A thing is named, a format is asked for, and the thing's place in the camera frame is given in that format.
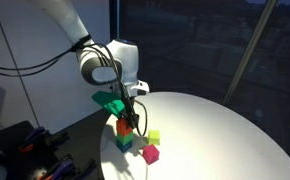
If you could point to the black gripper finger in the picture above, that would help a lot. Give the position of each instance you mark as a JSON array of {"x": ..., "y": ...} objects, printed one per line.
[{"x": 134, "y": 121}]

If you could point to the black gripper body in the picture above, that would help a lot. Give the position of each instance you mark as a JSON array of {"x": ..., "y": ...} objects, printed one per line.
[{"x": 126, "y": 105}]

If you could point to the orange block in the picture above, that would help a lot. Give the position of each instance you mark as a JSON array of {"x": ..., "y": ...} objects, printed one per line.
[{"x": 122, "y": 126}]

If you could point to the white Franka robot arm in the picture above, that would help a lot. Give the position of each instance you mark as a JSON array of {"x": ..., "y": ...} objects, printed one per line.
[{"x": 125, "y": 63}]

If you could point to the yellow-green block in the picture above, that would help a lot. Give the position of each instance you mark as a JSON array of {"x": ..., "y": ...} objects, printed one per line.
[{"x": 154, "y": 137}]

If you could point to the blue block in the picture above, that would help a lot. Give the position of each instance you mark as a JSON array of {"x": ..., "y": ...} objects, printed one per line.
[{"x": 124, "y": 147}]

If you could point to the magenta block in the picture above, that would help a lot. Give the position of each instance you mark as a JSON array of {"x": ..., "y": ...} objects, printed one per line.
[{"x": 150, "y": 154}]

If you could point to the black base block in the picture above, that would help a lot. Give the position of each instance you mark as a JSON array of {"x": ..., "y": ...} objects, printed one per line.
[{"x": 5, "y": 133}]

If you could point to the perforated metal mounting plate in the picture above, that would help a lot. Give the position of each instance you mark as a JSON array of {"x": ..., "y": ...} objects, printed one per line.
[{"x": 28, "y": 166}]

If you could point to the grey window mullion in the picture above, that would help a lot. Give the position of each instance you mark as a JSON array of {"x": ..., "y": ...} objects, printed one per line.
[{"x": 248, "y": 51}]

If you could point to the blue window frame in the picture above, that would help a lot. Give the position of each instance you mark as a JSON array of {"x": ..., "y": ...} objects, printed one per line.
[{"x": 115, "y": 20}]

